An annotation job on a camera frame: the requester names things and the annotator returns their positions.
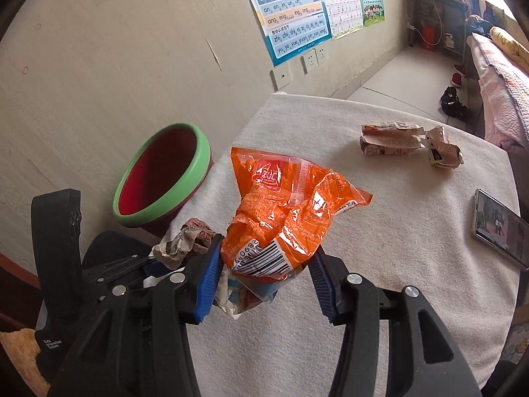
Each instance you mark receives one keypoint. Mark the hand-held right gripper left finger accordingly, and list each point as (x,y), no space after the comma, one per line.
(208,281)

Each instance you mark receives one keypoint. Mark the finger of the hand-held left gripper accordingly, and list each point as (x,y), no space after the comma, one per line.
(111,269)
(153,268)

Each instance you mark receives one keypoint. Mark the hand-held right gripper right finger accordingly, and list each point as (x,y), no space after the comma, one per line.
(322,285)

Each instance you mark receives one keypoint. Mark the grey paper wrapper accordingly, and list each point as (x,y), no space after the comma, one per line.
(186,242)

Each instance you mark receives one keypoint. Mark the clear blue printed wrapper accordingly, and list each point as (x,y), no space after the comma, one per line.
(248,300)

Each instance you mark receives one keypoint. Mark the orange snack bag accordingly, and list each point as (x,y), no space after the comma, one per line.
(285,211)

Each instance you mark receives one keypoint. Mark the red bin with green rim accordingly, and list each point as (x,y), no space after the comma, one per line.
(159,173)

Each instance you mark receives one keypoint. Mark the person's left forearm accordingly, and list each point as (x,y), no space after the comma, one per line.
(20,359)

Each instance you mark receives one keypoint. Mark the brown wooden furniture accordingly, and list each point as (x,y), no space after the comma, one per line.
(16,269)

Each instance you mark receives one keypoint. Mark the white strawberry snack packet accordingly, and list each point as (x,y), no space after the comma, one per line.
(392,140)

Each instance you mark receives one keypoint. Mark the beige crumpled drink carton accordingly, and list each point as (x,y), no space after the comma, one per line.
(444,151)

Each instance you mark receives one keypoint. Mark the smartphone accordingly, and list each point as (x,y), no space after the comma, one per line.
(500,225)

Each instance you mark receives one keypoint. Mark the cartoon printed cloth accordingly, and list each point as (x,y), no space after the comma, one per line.
(514,345)

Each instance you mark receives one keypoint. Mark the pair of black shoes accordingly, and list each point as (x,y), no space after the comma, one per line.
(453,105)

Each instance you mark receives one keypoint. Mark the red shoe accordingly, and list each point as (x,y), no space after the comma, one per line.
(458,75)

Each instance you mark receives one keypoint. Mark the pink bed blanket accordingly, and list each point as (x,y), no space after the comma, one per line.
(502,91)

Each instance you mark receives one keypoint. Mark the red bucket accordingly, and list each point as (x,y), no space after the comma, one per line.
(430,38)

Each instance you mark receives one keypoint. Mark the dark metal rack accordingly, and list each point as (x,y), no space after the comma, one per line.
(452,12)

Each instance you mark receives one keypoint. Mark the pile of dark clothes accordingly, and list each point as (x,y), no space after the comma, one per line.
(481,27)

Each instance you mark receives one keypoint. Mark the white round-hole wall plate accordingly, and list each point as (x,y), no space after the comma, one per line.
(282,77)

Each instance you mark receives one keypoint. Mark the white wall socket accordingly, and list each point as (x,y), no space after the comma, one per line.
(322,55)
(309,63)

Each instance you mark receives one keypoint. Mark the blue letter wall poster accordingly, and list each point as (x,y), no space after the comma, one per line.
(289,12)

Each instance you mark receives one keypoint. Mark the white chart wall poster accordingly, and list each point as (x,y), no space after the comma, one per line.
(337,4)

